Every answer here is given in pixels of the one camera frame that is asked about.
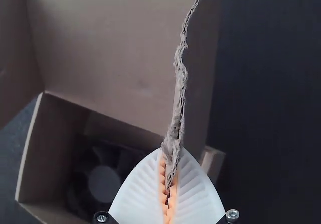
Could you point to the cardboard box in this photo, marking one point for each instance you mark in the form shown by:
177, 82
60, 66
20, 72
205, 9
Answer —
113, 58

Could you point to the black square fan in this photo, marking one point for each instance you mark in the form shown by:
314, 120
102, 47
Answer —
105, 178

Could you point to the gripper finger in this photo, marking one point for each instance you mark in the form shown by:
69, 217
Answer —
140, 188
198, 196

